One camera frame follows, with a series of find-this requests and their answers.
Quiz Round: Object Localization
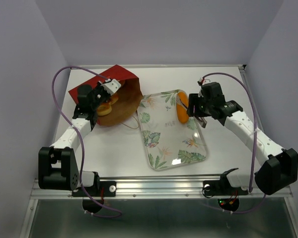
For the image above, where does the pale twisted fake bread ring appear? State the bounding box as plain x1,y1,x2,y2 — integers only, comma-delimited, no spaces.
96,104,112,117

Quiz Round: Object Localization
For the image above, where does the long orange fake bread loaf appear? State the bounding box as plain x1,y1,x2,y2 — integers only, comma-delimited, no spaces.
176,91,189,124

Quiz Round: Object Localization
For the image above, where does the red brown paper bag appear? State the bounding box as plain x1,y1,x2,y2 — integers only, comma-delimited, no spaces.
69,65,143,129

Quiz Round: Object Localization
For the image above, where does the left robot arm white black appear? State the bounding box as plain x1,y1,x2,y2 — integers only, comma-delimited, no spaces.
38,79,121,195

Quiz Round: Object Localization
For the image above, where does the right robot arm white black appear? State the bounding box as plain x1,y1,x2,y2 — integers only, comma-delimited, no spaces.
187,82,298,195

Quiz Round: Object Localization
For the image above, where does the sugared orange fake donut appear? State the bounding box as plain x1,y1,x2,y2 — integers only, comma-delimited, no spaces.
107,93,119,105

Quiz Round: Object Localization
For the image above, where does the clear tray with leaf print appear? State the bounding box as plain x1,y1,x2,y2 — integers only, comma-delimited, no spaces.
137,89,208,171

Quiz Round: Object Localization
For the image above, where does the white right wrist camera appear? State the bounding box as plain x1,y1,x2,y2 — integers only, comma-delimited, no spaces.
197,77,211,87

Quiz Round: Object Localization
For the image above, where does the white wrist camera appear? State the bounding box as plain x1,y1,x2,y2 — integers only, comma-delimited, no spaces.
101,78,122,95
197,77,211,87

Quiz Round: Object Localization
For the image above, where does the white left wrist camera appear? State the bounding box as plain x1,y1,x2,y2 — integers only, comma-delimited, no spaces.
101,78,122,95

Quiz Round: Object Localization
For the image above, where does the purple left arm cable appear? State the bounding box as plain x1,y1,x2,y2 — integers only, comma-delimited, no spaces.
51,65,122,218

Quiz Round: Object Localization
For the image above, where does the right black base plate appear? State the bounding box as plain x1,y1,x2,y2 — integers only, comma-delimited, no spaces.
203,180,248,197

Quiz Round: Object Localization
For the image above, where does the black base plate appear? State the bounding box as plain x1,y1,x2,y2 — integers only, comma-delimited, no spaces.
203,180,248,197
85,180,117,197

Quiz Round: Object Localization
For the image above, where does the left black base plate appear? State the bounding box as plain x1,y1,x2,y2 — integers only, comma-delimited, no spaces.
85,180,117,197

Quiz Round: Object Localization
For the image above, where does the aluminium mounting rail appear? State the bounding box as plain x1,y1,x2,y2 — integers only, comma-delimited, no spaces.
30,176,293,199

